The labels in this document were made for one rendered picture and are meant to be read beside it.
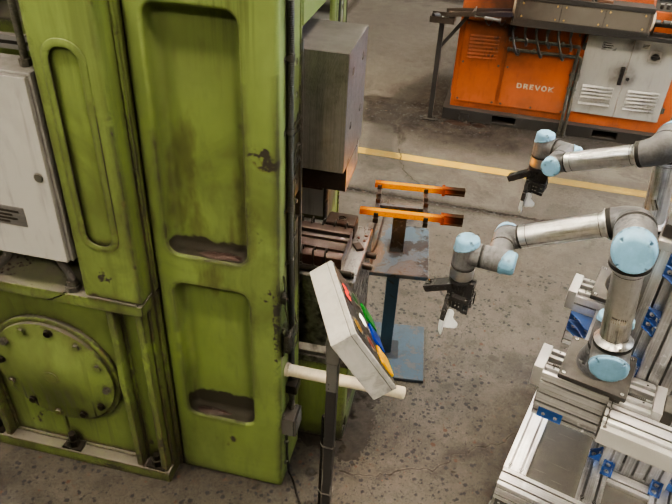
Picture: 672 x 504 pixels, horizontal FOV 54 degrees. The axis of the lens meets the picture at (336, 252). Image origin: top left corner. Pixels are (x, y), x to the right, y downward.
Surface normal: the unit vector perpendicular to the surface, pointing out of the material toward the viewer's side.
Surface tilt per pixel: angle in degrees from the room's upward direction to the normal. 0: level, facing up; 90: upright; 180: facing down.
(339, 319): 30
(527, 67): 90
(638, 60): 90
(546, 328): 0
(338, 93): 90
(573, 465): 0
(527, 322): 0
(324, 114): 90
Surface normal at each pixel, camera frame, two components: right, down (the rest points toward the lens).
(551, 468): 0.04, -0.81
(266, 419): -0.22, 0.56
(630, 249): -0.37, 0.41
